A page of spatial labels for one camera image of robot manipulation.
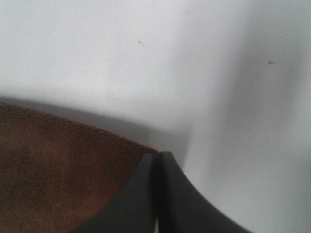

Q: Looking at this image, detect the brown towel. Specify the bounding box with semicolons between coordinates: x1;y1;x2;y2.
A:
0;103;157;233

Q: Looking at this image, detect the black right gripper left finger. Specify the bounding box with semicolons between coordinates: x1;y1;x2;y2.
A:
73;153;156;233

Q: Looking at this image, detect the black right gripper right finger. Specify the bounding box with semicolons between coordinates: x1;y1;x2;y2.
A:
157;152;249;233

